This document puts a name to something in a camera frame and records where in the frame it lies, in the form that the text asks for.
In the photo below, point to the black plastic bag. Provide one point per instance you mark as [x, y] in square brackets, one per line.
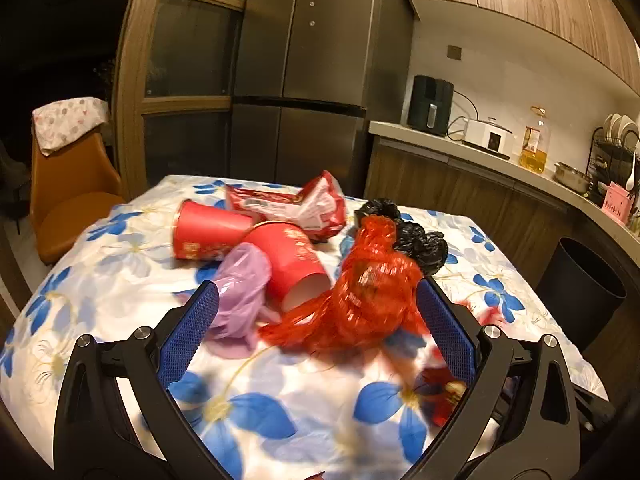
[377, 210]
[422, 247]

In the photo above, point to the steel pot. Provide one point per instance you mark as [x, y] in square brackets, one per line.
[572, 177]

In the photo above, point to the black trash bin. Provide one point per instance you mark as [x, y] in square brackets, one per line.
[575, 290]

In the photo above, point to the orange chair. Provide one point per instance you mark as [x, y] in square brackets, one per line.
[65, 200]

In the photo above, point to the cooking oil bottle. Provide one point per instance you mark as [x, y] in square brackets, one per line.
[534, 147]

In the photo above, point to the red mesh bag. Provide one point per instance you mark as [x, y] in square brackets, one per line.
[370, 295]

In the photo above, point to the red snack wrapper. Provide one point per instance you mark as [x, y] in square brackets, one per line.
[310, 205]

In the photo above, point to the red paper cup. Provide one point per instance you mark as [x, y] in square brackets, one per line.
[210, 230]
[290, 260]

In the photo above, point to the blue floral tablecloth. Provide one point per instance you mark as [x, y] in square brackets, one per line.
[125, 270]

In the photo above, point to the pink box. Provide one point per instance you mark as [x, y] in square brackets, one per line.
[620, 202]

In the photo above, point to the wall switch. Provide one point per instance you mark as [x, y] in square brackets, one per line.
[453, 52]

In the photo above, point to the dotted white cloth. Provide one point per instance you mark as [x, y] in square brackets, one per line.
[70, 117]

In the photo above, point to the black air fryer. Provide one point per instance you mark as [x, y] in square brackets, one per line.
[429, 105]

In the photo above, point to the wooden glass door cabinet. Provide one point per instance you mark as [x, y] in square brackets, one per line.
[190, 50]

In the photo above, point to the purple plastic bag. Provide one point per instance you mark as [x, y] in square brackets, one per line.
[240, 290]

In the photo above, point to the black dish rack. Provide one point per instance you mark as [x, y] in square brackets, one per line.
[607, 165]

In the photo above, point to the white spoon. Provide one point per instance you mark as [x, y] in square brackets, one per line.
[631, 175]

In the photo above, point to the white rice cooker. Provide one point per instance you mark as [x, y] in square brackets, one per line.
[487, 137]

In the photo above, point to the steel refrigerator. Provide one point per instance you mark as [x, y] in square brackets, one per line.
[300, 60]

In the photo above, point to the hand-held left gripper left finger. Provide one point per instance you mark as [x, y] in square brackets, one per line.
[190, 330]

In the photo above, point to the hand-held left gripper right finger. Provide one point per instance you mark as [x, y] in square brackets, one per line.
[447, 330]

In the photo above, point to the white plates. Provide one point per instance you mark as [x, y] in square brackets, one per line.
[620, 127]

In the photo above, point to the kitchen counter with wooden cabinets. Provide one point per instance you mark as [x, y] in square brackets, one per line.
[475, 195]

